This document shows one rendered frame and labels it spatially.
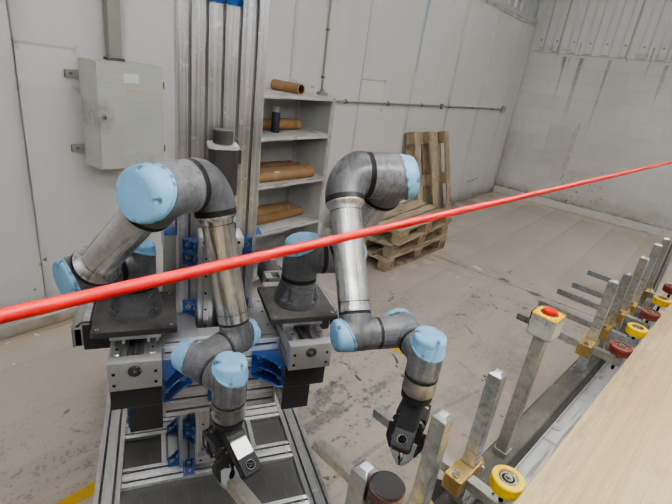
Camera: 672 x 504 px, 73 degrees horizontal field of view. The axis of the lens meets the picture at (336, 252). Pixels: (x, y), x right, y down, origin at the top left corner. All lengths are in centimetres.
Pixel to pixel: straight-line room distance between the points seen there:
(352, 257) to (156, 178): 44
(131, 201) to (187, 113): 52
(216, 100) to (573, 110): 766
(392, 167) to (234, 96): 55
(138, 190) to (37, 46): 218
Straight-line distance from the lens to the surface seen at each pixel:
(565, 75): 875
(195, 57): 142
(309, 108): 406
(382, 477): 84
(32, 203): 319
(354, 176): 108
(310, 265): 143
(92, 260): 121
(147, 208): 94
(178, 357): 109
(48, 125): 312
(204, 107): 144
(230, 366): 99
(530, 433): 181
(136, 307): 140
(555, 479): 138
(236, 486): 120
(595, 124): 861
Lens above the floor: 178
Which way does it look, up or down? 22 degrees down
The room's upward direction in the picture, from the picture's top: 8 degrees clockwise
